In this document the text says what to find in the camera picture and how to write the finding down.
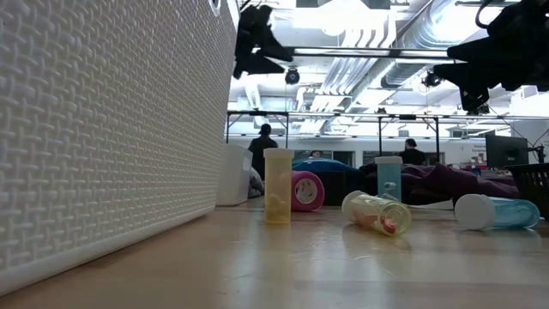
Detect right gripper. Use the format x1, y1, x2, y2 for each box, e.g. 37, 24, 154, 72
432, 0, 549, 113

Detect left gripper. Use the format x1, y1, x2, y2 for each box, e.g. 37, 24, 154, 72
233, 4, 295, 80

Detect purple cloth garment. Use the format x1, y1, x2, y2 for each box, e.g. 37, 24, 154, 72
359, 161, 522, 206

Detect grey patterned hospital gown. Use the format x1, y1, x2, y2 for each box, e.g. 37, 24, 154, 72
247, 166, 265, 200

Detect magenta round object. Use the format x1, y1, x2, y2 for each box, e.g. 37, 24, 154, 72
291, 170, 326, 213

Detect blue pill bottle white cap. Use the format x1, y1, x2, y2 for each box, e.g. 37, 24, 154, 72
454, 193, 541, 231
374, 155, 404, 203

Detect yellow pill bottle red pills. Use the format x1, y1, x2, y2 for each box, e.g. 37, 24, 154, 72
341, 190, 413, 238

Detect small black plastic basket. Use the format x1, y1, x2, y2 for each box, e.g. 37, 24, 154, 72
504, 162, 549, 220

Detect large white woven plastic bin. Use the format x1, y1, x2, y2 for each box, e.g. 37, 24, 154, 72
0, 0, 238, 297

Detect black ceiling spotlight cluster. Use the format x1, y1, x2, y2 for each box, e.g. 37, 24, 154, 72
422, 70, 443, 89

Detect black computer monitor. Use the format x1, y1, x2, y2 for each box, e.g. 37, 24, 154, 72
485, 134, 530, 169

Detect small white plastic tray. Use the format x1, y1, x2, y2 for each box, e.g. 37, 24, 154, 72
215, 143, 254, 208

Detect blue first aid pouch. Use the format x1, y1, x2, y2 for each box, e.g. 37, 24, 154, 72
293, 157, 366, 206

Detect black background station frame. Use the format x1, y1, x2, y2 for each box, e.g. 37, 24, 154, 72
226, 110, 441, 164

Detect silver ceiling duct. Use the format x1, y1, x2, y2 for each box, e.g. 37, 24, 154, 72
379, 0, 486, 89

